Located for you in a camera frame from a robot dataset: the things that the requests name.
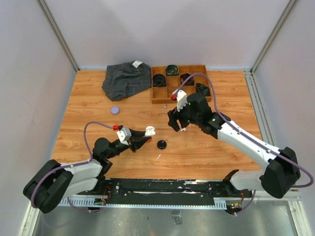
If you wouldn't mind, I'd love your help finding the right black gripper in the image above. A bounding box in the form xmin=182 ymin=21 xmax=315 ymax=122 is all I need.
xmin=168 ymin=99 xmax=201 ymax=131

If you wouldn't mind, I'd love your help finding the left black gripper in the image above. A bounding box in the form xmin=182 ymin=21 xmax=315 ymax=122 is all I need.
xmin=106 ymin=128 xmax=152 ymax=159

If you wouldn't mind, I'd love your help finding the white earbud case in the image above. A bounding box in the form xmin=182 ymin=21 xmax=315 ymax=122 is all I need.
xmin=145 ymin=126 xmax=156 ymax=137

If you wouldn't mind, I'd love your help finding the black earbud case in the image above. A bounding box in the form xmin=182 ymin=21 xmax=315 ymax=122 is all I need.
xmin=157 ymin=140 xmax=167 ymax=149

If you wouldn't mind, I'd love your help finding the purple earbud case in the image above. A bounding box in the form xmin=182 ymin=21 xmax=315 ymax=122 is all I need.
xmin=110 ymin=106 xmax=120 ymax=115

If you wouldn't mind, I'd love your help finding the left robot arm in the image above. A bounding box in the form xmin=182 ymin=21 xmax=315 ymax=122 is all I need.
xmin=23 ymin=125 xmax=156 ymax=213

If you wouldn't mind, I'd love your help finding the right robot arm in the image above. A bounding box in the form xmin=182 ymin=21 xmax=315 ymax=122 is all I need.
xmin=167 ymin=90 xmax=301 ymax=199

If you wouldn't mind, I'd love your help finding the dark green rolled tie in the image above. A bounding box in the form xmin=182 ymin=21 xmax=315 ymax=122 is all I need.
xmin=195 ymin=83 xmax=211 ymax=96

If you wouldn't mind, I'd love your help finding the black rolled belt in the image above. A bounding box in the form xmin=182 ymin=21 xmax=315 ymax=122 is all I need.
xmin=152 ymin=74 xmax=166 ymax=87

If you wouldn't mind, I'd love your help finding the brown rolled belt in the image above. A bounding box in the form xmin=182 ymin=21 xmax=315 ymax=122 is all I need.
xmin=180 ymin=73 xmax=194 ymax=86

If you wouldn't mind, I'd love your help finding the wooden compartment tray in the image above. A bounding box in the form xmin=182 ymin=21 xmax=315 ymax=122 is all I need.
xmin=151 ymin=65 xmax=212 ymax=104

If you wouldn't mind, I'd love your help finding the green patterned rolled tie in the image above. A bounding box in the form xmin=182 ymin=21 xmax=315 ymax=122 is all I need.
xmin=165 ymin=64 xmax=179 ymax=76

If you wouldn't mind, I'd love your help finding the grey checked cloth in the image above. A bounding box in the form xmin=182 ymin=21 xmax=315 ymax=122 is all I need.
xmin=102 ymin=60 xmax=152 ymax=101

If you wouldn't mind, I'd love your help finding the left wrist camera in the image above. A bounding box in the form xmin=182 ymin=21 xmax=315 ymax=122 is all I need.
xmin=116 ymin=127 xmax=131 ymax=146

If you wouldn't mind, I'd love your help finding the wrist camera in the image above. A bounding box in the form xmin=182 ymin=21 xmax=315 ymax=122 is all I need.
xmin=171 ymin=89 xmax=188 ymax=112
xmin=116 ymin=127 xmax=131 ymax=146

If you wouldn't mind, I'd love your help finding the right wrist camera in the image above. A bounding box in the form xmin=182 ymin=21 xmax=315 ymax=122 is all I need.
xmin=171 ymin=89 xmax=188 ymax=112

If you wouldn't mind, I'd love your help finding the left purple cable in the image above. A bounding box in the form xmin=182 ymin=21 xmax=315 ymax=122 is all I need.
xmin=31 ymin=121 xmax=120 ymax=213

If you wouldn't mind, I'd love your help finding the purple cable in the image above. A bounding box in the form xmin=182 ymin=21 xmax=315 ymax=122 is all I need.
xmin=31 ymin=121 xmax=120 ymax=213
xmin=171 ymin=73 xmax=315 ymax=189

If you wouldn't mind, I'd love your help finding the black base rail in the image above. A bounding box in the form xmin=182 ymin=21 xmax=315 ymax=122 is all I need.
xmin=78 ymin=177 xmax=246 ymax=207

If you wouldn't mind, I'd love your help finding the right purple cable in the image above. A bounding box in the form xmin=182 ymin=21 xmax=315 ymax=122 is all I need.
xmin=171 ymin=73 xmax=315 ymax=189

